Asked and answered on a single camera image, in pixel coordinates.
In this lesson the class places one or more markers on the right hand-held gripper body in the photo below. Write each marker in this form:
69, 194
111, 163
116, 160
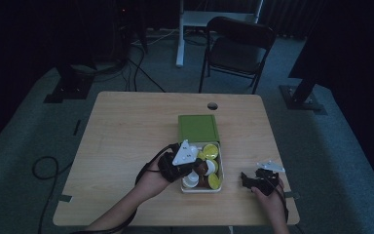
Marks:
268, 178

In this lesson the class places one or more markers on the black folding chair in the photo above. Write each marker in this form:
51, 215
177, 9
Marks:
237, 48

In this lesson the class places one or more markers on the white desk frame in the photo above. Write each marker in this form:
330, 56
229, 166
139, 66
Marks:
185, 22

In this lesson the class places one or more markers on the black stand base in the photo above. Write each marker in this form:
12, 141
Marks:
300, 97
69, 87

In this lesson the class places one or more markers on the small black floor strip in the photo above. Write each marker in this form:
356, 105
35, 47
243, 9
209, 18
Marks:
76, 127

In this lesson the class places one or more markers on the person's left hand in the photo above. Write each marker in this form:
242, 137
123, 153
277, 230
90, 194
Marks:
152, 183

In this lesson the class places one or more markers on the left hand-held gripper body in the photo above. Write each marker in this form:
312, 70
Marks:
180, 162

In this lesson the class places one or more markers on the white drawer tray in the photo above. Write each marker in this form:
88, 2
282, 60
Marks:
221, 169

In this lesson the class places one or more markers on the person's right hand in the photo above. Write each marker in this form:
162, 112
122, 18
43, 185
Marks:
271, 200

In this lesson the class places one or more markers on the brown coffee capsule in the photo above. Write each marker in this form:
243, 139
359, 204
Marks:
204, 167

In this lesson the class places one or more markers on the pile of assorted capsules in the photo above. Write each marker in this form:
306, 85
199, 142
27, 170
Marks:
211, 151

